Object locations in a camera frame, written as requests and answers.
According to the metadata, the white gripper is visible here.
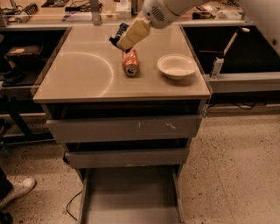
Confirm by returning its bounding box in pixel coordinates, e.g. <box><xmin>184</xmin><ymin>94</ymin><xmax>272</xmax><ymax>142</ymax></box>
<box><xmin>116</xmin><ymin>0</ymin><xmax>187</xmax><ymax>52</ymax></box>

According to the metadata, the dark blue rxbar wrapper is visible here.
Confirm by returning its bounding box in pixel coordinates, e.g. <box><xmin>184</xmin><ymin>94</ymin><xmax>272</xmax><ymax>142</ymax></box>
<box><xmin>109</xmin><ymin>23</ymin><xmax>133</xmax><ymax>53</ymax></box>

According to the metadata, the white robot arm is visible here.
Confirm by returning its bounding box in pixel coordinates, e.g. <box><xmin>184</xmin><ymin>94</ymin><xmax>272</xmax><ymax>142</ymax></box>
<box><xmin>115</xmin><ymin>0</ymin><xmax>280</xmax><ymax>54</ymax></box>

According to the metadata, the grey drawer cabinet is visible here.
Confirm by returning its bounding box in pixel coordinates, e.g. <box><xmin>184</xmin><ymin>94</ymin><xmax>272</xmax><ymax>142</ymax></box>
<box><xmin>32</xmin><ymin>23</ymin><xmax>212</xmax><ymax>224</ymax></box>

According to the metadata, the grey top drawer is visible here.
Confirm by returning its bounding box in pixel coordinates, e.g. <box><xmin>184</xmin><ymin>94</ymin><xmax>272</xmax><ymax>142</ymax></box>
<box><xmin>46</xmin><ymin>115</ymin><xmax>202</xmax><ymax>143</ymax></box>

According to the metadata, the grey middle drawer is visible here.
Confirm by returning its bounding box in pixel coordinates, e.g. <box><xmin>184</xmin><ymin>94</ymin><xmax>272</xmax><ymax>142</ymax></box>
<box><xmin>66</xmin><ymin>148</ymin><xmax>189</xmax><ymax>169</ymax></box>

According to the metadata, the open grey bottom drawer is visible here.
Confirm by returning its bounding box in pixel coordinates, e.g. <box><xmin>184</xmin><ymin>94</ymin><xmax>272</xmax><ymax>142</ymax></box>
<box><xmin>77</xmin><ymin>165</ymin><xmax>185</xmax><ymax>224</ymax></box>

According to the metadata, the orange soda can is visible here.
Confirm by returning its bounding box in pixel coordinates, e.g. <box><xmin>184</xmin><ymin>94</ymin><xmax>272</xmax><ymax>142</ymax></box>
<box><xmin>122</xmin><ymin>48</ymin><xmax>139</xmax><ymax>77</ymax></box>

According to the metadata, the white bowl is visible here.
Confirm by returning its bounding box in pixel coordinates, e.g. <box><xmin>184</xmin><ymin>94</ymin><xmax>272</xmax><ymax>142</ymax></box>
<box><xmin>157</xmin><ymin>54</ymin><xmax>196</xmax><ymax>81</ymax></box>

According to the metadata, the dark flat box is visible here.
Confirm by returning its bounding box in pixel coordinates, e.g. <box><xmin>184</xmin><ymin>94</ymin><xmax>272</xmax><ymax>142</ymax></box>
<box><xmin>6</xmin><ymin>45</ymin><xmax>42</xmax><ymax>57</ymax></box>

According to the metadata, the black coiled spring tool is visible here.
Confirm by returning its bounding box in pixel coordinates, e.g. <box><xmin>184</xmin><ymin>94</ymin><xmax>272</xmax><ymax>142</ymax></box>
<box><xmin>15</xmin><ymin>3</ymin><xmax>38</xmax><ymax>23</ymax></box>

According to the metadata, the white sneaker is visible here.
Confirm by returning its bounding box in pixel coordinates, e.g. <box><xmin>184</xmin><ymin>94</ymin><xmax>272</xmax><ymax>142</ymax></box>
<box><xmin>0</xmin><ymin>178</ymin><xmax>37</xmax><ymax>209</ymax></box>

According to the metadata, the black floor cable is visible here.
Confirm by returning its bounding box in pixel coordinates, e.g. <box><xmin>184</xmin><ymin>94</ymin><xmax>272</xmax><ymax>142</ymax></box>
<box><xmin>66</xmin><ymin>190</ymin><xmax>83</xmax><ymax>221</ymax></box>

